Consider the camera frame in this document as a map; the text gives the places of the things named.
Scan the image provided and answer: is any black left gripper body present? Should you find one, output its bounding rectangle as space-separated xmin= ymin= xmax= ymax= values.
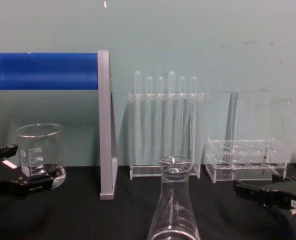
xmin=0 ymin=152 xmax=23 ymax=203

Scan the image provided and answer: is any clear test tube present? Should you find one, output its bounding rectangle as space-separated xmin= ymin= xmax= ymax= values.
xmin=134 ymin=70 xmax=142 ymax=167
xmin=145 ymin=75 xmax=153 ymax=167
xmin=168 ymin=70 xmax=177 ymax=161

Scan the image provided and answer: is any glass conical flask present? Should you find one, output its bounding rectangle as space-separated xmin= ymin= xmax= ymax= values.
xmin=146 ymin=155 xmax=202 ymax=240

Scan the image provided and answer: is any grey roll stand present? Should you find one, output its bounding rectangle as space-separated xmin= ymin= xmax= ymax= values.
xmin=97 ymin=49 xmax=119 ymax=201

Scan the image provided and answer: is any low clear acrylic tube rack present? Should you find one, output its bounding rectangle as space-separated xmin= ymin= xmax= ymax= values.
xmin=204 ymin=137 xmax=288 ymax=184

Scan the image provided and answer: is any tall clear acrylic tube rack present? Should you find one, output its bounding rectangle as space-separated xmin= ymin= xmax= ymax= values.
xmin=127 ymin=92 xmax=205 ymax=181

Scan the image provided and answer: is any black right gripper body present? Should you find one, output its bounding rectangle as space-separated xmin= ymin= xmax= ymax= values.
xmin=259 ymin=183 xmax=296 ymax=213

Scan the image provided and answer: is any black table cloth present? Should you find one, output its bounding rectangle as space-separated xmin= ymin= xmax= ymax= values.
xmin=0 ymin=163 xmax=296 ymax=240

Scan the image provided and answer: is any glass beaker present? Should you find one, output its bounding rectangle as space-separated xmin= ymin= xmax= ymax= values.
xmin=14 ymin=123 xmax=67 ymax=190

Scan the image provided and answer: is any blue cylinder roll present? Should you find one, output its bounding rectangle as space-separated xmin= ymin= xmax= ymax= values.
xmin=0 ymin=51 xmax=99 ymax=91

